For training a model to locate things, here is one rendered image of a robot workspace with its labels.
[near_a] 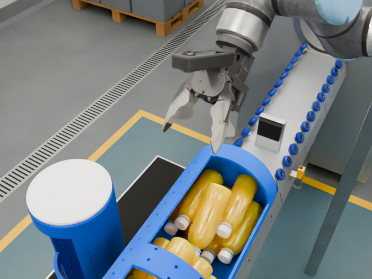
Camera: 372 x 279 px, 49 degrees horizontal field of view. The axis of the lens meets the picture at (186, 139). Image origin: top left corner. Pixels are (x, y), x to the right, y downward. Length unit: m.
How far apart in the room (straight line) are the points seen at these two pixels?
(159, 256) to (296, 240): 1.65
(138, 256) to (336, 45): 0.63
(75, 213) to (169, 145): 1.72
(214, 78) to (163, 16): 3.41
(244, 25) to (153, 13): 3.46
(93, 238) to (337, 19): 1.03
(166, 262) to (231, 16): 0.56
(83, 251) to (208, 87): 0.88
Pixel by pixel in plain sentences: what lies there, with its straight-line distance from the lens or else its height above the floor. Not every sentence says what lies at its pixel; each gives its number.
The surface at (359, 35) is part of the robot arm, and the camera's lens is 0.82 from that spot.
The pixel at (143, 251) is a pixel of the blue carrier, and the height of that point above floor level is 1.22.
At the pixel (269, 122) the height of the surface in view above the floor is 1.08.
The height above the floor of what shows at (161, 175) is 0.15.
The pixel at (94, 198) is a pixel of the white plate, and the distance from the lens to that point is 1.38.
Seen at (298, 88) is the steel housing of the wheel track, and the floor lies 0.93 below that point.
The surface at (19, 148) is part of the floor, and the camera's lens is 3.20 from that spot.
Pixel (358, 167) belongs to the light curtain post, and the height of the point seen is 0.88.
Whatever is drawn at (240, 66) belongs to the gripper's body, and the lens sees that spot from 0.79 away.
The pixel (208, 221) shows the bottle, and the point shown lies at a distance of 1.14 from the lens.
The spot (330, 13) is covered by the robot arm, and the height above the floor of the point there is 1.79.
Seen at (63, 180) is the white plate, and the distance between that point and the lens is 1.45.
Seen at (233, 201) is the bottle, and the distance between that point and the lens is 1.21.
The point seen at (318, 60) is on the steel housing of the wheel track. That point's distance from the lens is 2.25.
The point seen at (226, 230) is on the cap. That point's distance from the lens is 1.17.
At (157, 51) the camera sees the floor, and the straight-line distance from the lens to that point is 3.99.
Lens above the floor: 2.10
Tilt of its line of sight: 44 degrees down
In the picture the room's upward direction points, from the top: straight up
